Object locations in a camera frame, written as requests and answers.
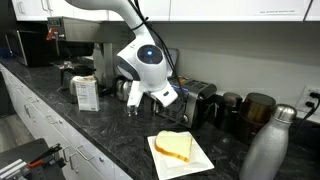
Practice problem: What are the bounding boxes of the small shiny metal jug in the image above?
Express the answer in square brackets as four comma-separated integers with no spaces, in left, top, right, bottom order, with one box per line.
[115,77,133,102]

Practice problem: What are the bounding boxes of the white upper cabinets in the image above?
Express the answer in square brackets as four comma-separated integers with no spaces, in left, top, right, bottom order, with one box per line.
[11,0,320,23]

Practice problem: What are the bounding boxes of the white lower cabinet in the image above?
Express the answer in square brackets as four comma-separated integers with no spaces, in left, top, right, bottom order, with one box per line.
[0,63,134,180]

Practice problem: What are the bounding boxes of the brown glossy canister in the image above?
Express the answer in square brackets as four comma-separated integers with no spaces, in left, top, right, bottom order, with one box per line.
[236,92,277,145]

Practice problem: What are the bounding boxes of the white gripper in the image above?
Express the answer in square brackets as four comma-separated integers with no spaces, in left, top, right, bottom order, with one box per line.
[126,80,145,117]

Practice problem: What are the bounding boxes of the silver drawer handle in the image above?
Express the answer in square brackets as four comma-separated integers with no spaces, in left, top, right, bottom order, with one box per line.
[76,145,95,162]
[45,114,60,125]

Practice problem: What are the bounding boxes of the white square plate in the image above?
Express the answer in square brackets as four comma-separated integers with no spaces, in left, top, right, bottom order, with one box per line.
[146,131,216,180]

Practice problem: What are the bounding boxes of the white bread slice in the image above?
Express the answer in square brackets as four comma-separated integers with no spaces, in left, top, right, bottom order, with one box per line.
[153,129,194,164]

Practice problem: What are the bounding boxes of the black microwave oven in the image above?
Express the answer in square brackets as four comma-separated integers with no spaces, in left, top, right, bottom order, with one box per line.
[4,29,52,68]

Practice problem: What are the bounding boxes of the white printed paper box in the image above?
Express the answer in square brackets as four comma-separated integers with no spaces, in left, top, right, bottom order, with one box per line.
[74,75,101,113]

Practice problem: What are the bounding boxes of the white cabinet label sticker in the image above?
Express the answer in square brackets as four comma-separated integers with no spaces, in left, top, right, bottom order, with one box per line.
[257,8,298,16]

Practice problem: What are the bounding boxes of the silver black toaster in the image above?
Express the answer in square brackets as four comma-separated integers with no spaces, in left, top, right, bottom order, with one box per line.
[155,78,218,130]

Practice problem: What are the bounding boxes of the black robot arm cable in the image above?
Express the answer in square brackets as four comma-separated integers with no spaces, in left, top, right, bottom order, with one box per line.
[127,0,188,112]

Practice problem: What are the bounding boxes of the steel commercial coffee maker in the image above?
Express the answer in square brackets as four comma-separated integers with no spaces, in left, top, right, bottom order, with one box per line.
[45,16,135,92]

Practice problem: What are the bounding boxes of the silver metal water bottle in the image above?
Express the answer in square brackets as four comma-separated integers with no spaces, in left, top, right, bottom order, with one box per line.
[238,103,298,180]

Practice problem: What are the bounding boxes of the black clamp with orange trigger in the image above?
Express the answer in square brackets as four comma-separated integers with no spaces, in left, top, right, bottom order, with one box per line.
[27,142,67,172]

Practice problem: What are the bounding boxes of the white wall outlet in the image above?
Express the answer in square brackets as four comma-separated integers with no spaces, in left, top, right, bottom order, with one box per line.
[296,84,320,115]

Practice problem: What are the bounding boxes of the silver cabinet door handle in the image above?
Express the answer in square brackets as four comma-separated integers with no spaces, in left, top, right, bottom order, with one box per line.
[62,146,73,164]
[23,103,36,120]
[68,151,81,173]

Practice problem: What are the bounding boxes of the grey metal bracket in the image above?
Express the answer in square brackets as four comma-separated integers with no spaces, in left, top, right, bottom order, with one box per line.
[0,158,30,180]

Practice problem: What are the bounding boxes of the small black canister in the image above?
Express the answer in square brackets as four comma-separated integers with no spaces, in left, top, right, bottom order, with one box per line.
[217,91,244,131]

